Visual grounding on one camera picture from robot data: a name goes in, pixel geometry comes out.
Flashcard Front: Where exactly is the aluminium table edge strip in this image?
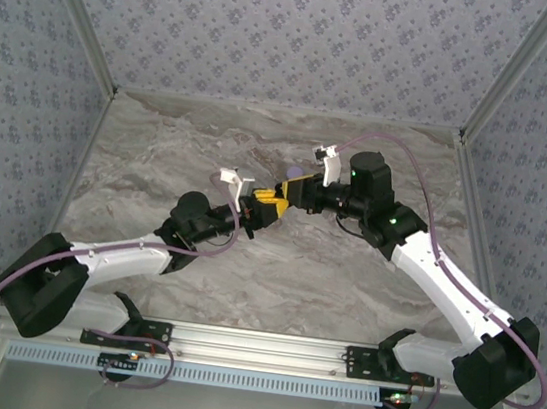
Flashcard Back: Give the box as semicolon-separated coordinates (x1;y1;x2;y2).
435;135;520;306
42;83;118;243

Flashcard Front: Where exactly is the black controller board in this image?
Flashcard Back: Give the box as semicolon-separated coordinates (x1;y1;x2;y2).
375;387;419;409
96;348;142;383

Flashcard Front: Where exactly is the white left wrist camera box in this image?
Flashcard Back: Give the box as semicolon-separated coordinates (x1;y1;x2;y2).
215;167;257;213

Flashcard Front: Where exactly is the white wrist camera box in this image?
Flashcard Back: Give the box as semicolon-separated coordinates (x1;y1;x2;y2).
306;140;346;190
215;167;257;213

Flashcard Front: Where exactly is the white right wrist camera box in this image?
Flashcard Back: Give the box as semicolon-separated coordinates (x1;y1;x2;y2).
306;140;346;190

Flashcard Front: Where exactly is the long aluminium base rail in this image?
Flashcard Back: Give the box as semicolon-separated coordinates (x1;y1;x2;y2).
0;297;535;404

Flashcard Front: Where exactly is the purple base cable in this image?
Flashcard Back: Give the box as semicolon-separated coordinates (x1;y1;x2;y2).
380;369;443;409
77;319;181;397

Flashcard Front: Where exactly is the slotted pale blue cable tray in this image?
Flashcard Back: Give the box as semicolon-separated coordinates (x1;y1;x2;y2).
3;338;394;409

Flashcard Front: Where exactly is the aluminium frame post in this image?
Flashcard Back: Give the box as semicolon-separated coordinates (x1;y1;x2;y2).
16;0;131;97
456;0;547;154

